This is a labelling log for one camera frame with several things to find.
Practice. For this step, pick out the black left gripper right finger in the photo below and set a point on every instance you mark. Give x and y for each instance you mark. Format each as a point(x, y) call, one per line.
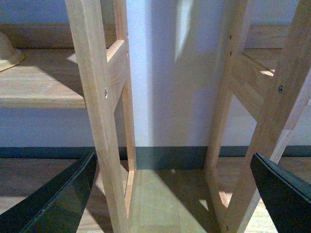
point(287, 197)

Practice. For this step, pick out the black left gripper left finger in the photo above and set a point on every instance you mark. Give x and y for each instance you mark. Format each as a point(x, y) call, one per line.
point(58, 205)

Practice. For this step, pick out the wooden shelf unit right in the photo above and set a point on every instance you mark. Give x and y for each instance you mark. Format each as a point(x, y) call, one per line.
point(274, 98)

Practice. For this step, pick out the wooden shelf unit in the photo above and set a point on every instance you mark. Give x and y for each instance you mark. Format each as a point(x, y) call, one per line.
point(64, 82)
point(274, 98)

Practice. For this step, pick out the wooden shelf unit left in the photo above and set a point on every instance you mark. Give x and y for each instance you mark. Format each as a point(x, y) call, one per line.
point(64, 82)

